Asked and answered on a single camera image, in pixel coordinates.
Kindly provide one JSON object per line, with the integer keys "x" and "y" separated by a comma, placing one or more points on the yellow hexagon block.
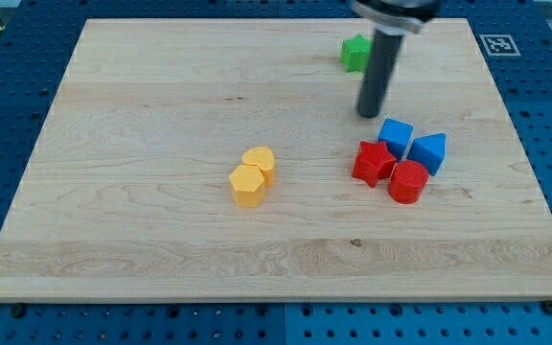
{"x": 247, "y": 185}

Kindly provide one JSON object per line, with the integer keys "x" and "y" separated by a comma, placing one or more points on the wooden board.
{"x": 127, "y": 199}

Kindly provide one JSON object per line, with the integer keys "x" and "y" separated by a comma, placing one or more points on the red star block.
{"x": 374, "y": 162}

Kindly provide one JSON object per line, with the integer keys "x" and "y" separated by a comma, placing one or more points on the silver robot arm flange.
{"x": 397, "y": 17}

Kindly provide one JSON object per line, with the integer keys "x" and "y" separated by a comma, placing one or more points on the blue cube block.
{"x": 396, "y": 135}

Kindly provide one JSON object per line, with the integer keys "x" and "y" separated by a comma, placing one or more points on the yellow heart block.
{"x": 264, "y": 159}

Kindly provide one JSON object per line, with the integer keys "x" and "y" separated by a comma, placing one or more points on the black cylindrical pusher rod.
{"x": 377, "y": 75}

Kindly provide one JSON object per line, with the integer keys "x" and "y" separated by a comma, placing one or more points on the red cylinder block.
{"x": 408, "y": 181}

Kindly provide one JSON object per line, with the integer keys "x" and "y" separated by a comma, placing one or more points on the blue triangular prism block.
{"x": 430, "y": 151}

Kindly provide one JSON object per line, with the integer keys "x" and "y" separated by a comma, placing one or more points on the green star block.
{"x": 355, "y": 53}

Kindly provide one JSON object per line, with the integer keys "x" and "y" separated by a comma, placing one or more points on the white fiducial marker tag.
{"x": 499, "y": 45}

